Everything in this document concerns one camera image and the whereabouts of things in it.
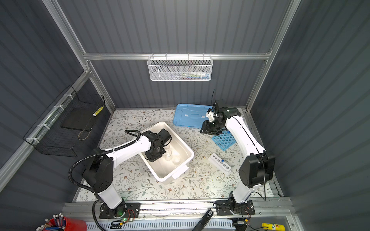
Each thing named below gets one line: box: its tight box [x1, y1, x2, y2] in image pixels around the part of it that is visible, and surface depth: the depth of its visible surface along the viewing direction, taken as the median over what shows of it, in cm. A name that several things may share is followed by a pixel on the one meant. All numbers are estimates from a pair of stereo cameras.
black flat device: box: [191, 208, 214, 231], surface depth 71 cm
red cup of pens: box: [35, 213, 88, 231], surface depth 60 cm
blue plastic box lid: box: [172, 103, 213, 128], surface depth 118 cm
